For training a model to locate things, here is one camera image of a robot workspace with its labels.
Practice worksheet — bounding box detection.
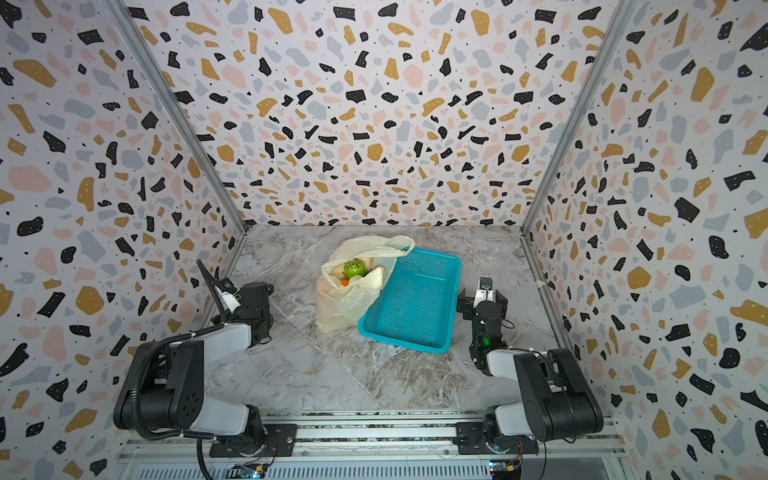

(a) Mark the translucent yellowish plastic bag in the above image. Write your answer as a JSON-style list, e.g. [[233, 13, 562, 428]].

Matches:
[[315, 235, 415, 333]]

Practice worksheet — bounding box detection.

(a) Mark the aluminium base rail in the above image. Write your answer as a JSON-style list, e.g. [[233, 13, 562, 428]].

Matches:
[[116, 411, 634, 479]]

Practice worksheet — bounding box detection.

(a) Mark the teal plastic basket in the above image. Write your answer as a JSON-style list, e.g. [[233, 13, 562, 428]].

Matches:
[[358, 248, 462, 354]]

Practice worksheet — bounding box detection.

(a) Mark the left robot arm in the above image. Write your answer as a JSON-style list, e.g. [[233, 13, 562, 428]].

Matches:
[[113, 282, 274, 449]]

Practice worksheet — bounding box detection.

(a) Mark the green round fruit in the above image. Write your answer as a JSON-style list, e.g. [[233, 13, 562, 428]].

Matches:
[[343, 258, 368, 280]]

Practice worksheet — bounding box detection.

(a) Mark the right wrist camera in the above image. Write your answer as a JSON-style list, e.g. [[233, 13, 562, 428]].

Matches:
[[473, 277, 496, 307]]

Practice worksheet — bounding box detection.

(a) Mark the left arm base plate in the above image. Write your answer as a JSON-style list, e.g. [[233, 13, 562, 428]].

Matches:
[[209, 423, 298, 461]]

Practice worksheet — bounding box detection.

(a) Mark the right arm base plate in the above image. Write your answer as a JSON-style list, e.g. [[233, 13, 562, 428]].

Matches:
[[453, 421, 539, 455]]

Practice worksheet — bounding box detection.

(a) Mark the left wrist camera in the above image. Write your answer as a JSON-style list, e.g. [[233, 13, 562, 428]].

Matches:
[[216, 278, 240, 312]]

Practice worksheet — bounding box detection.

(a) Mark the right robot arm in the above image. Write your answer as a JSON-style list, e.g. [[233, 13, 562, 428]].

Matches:
[[456, 283, 604, 448]]

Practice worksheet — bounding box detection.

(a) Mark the left black corrugated cable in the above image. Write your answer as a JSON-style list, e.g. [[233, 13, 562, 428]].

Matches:
[[128, 334, 199, 442]]

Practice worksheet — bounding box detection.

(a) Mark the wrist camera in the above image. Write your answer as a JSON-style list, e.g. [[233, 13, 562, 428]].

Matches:
[[473, 277, 496, 307], [216, 278, 240, 312]]

